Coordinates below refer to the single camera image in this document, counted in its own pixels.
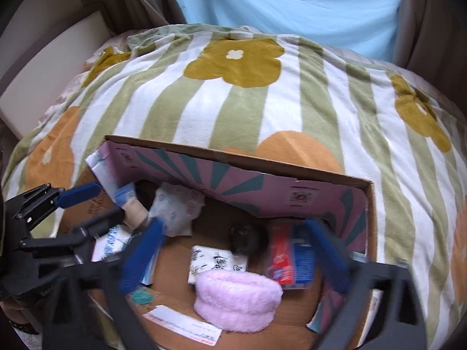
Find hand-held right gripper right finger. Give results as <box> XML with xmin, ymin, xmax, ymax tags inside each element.
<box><xmin>304</xmin><ymin>219</ymin><xmax>427</xmax><ymax>350</ymax></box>

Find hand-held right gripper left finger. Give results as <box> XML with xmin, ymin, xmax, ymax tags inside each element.
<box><xmin>42</xmin><ymin>217</ymin><xmax>166</xmax><ymax>350</ymax></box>

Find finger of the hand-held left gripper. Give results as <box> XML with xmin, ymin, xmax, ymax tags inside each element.
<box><xmin>7</xmin><ymin>182</ymin><xmax>103</xmax><ymax>227</ymax></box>
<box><xmin>18</xmin><ymin>207</ymin><xmax>126</xmax><ymax>251</ymax></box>

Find white blue tissue pack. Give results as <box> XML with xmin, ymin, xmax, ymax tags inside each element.
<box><xmin>91</xmin><ymin>224</ymin><xmax>135</xmax><ymax>263</ymax></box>

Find small beige packet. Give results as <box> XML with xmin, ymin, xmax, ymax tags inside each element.
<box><xmin>124</xmin><ymin>204</ymin><xmax>150</xmax><ymax>228</ymax></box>

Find red blue plastic case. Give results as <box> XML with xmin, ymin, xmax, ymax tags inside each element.
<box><xmin>264</xmin><ymin>222</ymin><xmax>322</xmax><ymax>288</ymax></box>

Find white printed soft packet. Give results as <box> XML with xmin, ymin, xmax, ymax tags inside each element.
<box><xmin>148</xmin><ymin>182</ymin><xmax>205</xmax><ymax>237</ymax></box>

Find floral print tissue packet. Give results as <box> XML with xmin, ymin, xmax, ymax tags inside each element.
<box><xmin>188</xmin><ymin>245</ymin><xmax>249</xmax><ymax>285</ymax></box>

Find black round tin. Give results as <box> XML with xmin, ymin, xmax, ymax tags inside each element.
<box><xmin>228</xmin><ymin>222</ymin><xmax>269</xmax><ymax>254</ymax></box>

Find printed pink cardboard box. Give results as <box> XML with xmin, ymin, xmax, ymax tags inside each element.
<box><xmin>55</xmin><ymin>135</ymin><xmax>384</xmax><ymax>350</ymax></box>

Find pink fluffy cloth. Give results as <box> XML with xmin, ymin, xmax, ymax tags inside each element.
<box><xmin>193</xmin><ymin>270</ymin><xmax>283</xmax><ymax>333</ymax></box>

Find person's left forearm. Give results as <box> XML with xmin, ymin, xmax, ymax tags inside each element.
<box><xmin>0</xmin><ymin>292</ymin><xmax>42</xmax><ymax>336</ymax></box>

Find pink patterned bedsheet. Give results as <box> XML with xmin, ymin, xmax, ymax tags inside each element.
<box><xmin>38</xmin><ymin>31</ymin><xmax>139</xmax><ymax>121</ymax></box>

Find white headboard panel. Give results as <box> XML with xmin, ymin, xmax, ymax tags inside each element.
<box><xmin>0</xmin><ymin>10</ymin><xmax>112</xmax><ymax>139</ymax></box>

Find floral striped blanket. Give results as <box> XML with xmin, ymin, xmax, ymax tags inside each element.
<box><xmin>0</xmin><ymin>24</ymin><xmax>467</xmax><ymax>350</ymax></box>

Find brown curtain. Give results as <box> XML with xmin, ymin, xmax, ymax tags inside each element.
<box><xmin>84</xmin><ymin>0</ymin><xmax>187</xmax><ymax>41</ymax></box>
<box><xmin>394</xmin><ymin>0</ymin><xmax>467</xmax><ymax>125</ymax></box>

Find light blue cloth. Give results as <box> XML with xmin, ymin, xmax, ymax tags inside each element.
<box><xmin>164</xmin><ymin>0</ymin><xmax>402</xmax><ymax>61</ymax></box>

